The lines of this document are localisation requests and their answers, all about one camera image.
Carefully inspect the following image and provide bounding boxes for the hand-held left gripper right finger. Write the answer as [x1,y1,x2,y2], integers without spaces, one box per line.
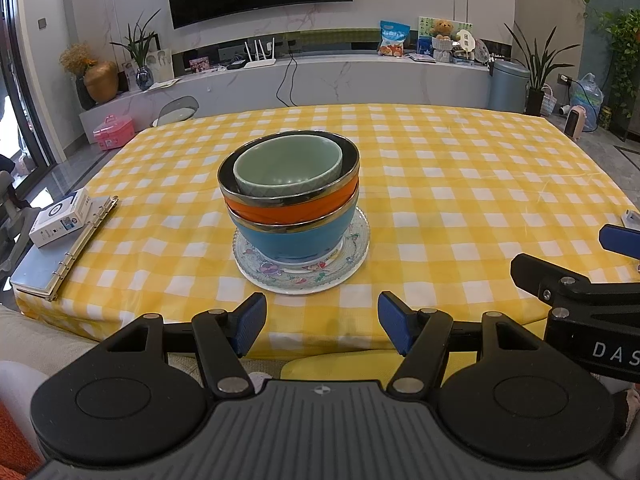
[377,291,543,397]

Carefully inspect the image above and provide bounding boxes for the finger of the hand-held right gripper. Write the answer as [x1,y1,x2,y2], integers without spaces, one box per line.
[599,224,640,257]
[510,253,640,311]

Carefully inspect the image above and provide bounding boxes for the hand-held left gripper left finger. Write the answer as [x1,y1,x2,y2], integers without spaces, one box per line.
[100,292,267,397]

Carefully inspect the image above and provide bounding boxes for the small white printed plate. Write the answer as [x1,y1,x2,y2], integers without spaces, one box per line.
[260,247,346,267]

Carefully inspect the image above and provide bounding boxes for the clear glass flower-print plate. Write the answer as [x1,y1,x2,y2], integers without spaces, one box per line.
[232,207,371,288]

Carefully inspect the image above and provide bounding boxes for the blue steel bowl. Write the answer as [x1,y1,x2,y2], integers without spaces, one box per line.
[227,192,358,262]

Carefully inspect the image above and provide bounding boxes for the orange steel bowl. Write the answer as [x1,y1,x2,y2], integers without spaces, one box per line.
[216,130,361,226]

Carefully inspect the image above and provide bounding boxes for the green ceramic bowl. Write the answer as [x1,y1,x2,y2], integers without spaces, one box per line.
[233,134,344,197]

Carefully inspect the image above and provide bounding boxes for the yellow checked tablecloth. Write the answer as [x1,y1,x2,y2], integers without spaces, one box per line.
[14,104,640,361]

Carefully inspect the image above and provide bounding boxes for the pink space heater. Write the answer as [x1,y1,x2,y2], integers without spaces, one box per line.
[563,105,591,142]

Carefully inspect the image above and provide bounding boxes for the large blue water bottle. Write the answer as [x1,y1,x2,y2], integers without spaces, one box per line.
[570,73,606,133]

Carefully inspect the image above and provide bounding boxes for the long-leaf plant in black pot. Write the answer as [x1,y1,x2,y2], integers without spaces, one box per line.
[504,22,581,116]

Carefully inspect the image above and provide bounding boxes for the grey-blue trash bin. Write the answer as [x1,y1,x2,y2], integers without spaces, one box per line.
[487,59,531,113]

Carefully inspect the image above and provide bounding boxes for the leafy green potted plant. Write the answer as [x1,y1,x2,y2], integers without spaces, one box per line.
[597,7,640,131]

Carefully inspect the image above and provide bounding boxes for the beige sofa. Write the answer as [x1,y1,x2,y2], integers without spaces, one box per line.
[0,305,201,376]

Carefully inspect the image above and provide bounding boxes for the white cardboard box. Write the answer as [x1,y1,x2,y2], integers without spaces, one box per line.
[28,187,92,248]

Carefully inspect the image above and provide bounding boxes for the clear-backed white stool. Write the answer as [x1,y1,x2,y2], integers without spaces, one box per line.
[151,96,200,128]

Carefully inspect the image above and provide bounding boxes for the pink plastic case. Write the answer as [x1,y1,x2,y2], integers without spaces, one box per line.
[93,114,135,151]

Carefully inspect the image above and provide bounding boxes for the pale grey cloth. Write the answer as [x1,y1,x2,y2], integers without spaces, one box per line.
[0,360,66,461]

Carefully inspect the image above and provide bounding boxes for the white marble television cabinet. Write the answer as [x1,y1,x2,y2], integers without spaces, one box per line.
[79,30,493,136]

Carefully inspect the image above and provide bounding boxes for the white router with antennas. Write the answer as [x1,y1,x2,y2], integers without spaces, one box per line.
[243,37,277,69]

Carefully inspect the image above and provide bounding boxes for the orange cloth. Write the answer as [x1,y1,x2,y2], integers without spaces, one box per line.
[0,400,43,480]

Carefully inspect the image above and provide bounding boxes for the green plant in blue vase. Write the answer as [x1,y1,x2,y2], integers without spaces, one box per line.
[110,9,162,92]

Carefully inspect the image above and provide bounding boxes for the green picture board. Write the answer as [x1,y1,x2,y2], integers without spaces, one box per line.
[417,16,473,56]

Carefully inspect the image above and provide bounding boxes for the blue snack bag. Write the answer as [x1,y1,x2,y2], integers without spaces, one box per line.
[377,21,411,57]

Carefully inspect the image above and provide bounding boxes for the white framed picture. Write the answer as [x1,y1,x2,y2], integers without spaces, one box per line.
[147,49,174,83]

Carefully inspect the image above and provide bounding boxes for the black vase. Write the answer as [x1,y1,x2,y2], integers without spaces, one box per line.
[75,76,97,111]

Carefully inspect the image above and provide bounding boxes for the golden round vase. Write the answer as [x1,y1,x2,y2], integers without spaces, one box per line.
[83,61,120,102]

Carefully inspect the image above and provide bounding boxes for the dried yellow flowers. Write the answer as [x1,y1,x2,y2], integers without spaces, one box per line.
[59,42,98,77]

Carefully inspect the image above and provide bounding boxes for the dark framed glass door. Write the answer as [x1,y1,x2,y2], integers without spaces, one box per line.
[0,0,56,176]

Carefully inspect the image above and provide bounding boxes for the clear ring binder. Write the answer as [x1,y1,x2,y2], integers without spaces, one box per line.
[9,195,120,302]

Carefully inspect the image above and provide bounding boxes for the black power cable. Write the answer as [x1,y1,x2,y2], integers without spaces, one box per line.
[276,55,301,107]

